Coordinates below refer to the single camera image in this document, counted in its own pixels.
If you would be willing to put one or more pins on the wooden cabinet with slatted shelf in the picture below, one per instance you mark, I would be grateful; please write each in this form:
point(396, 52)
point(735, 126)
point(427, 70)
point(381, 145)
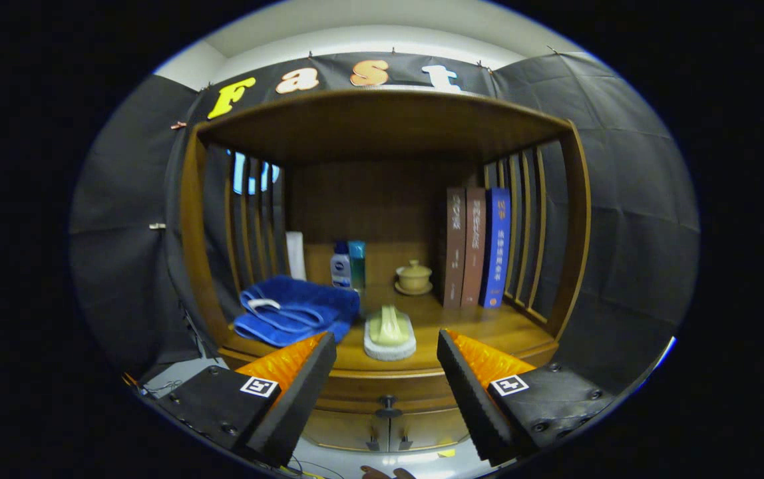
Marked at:
point(375, 126)

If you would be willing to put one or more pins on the blue book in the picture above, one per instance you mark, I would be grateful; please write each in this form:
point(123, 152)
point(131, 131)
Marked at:
point(496, 246)

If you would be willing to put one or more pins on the green scrub brush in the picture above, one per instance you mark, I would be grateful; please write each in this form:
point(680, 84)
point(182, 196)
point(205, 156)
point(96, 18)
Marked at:
point(388, 332)

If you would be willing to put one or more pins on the dark brown book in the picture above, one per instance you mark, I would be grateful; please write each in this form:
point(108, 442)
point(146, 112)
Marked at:
point(455, 246)

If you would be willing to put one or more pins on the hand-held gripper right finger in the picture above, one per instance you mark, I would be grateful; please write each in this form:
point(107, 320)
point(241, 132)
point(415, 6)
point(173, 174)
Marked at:
point(472, 402)

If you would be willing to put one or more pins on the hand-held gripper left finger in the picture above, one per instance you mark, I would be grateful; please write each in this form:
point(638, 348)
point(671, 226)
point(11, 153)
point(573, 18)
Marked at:
point(299, 402)

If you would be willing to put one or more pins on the white lotion bottle blue cap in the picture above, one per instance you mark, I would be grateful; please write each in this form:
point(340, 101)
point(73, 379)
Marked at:
point(340, 269)

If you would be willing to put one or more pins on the wooden cabinet door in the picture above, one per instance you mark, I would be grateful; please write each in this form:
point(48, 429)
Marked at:
point(342, 429)
point(432, 427)

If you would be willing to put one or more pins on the reddish brown book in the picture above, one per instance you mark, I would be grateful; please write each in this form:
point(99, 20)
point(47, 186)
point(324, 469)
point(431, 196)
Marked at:
point(474, 246)

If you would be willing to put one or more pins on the beige lidded tea cup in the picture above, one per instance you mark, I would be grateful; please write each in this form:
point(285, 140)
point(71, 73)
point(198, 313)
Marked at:
point(414, 277)

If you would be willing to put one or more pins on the wooden countertop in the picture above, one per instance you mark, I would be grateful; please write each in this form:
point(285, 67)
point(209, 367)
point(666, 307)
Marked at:
point(475, 326)

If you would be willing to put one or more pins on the teal clear bottle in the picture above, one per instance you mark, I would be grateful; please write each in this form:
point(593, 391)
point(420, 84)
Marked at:
point(357, 266)

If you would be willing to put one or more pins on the blue folded towel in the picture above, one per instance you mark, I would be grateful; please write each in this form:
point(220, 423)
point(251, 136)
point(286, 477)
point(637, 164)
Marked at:
point(302, 309)

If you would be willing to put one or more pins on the white tube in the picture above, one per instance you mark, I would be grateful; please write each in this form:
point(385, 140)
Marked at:
point(295, 256)

